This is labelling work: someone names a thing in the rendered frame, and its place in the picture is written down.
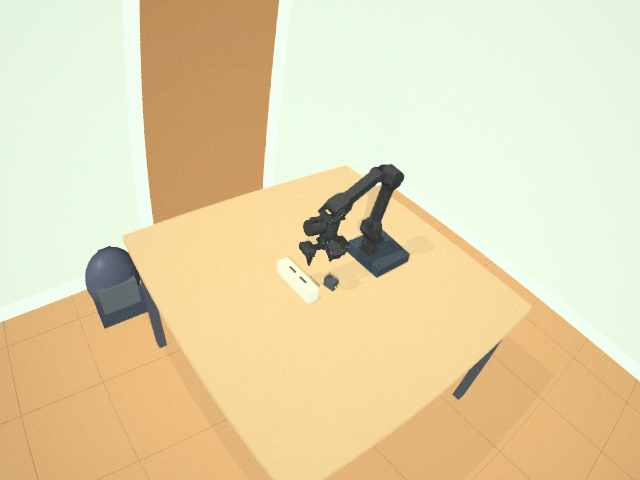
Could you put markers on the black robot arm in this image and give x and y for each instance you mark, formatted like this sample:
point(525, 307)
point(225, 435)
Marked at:
point(340, 204)

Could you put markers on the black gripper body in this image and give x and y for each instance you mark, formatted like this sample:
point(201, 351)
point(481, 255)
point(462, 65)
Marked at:
point(308, 249)

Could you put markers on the grey two-prong plug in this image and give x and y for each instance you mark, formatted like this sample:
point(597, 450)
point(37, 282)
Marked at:
point(331, 283)

